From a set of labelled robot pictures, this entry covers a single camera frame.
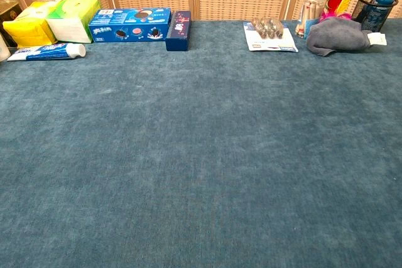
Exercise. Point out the green tissue pack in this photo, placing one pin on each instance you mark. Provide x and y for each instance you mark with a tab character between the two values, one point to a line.
73	20

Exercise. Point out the battery blister pack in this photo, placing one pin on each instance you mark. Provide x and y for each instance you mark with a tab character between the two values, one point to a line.
270	34

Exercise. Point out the dark blue small box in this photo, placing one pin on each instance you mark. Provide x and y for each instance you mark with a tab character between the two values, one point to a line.
179	31

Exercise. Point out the dark gold tin box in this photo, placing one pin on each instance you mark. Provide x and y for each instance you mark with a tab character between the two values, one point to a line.
7	18

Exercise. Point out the blue Oreo cookie box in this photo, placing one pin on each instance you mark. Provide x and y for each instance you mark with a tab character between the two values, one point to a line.
130	25

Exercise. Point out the black mesh pen holder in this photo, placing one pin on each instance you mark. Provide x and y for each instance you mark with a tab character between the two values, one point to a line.
370	10

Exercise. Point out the grey folded cloth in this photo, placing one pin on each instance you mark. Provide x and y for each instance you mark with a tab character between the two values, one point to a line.
337	37

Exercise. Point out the yellow tissue pack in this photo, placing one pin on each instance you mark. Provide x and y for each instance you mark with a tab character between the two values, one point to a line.
29	28

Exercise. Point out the blue white toothpaste tube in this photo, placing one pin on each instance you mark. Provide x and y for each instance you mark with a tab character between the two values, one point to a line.
47	52

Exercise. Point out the clear glass jar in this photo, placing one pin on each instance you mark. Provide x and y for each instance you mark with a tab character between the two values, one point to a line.
311	10

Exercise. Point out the blue-green table cloth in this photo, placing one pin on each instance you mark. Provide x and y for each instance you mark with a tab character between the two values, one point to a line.
201	155

